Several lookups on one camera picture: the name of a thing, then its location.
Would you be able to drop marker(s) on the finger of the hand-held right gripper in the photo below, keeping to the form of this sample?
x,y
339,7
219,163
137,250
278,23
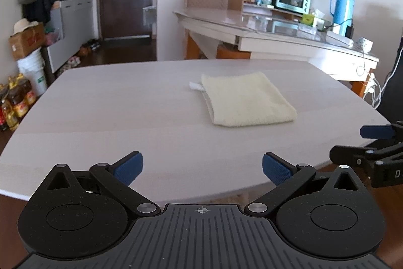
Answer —
x,y
346,155
374,132

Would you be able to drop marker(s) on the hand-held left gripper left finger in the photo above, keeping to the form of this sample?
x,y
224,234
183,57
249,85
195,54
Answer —
x,y
129,168

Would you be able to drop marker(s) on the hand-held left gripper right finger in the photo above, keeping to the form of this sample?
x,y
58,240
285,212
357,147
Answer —
x,y
277,169

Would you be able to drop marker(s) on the cream towel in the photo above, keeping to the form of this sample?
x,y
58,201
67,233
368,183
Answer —
x,y
248,98

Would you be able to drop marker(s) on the black stand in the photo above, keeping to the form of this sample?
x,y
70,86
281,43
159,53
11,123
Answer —
x,y
397,83

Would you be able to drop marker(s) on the white power strip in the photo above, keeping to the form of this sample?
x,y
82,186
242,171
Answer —
x,y
338,38

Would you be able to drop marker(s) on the black charger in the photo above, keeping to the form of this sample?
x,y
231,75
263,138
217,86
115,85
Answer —
x,y
350,31

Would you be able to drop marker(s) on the blue thermos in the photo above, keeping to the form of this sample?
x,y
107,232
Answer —
x,y
342,10

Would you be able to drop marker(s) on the pile of shoes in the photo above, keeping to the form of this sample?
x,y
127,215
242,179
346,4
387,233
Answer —
x,y
93,44

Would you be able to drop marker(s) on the cluster of cooking oil bottles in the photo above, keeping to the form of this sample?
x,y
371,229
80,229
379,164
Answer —
x,y
19,98

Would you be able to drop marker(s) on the green tissue box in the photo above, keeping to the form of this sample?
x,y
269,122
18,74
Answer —
x,y
307,20

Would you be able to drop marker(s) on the white plastic bucket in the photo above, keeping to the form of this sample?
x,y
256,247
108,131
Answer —
x,y
31,70

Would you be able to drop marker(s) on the grey and white cabinet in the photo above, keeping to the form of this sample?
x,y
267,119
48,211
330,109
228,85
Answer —
x,y
74,26

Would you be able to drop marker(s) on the colourful plastic bags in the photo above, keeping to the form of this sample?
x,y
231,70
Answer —
x,y
52,35

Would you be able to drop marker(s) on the white glass-topped dining table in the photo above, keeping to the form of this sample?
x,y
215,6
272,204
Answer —
x,y
226,17

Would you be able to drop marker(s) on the brown cardboard box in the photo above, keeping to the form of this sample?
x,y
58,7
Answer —
x,y
26,42

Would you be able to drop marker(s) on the plain brown cardboard panel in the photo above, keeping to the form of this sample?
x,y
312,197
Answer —
x,y
235,1

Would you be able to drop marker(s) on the straw hat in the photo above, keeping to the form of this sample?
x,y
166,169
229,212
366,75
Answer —
x,y
22,25

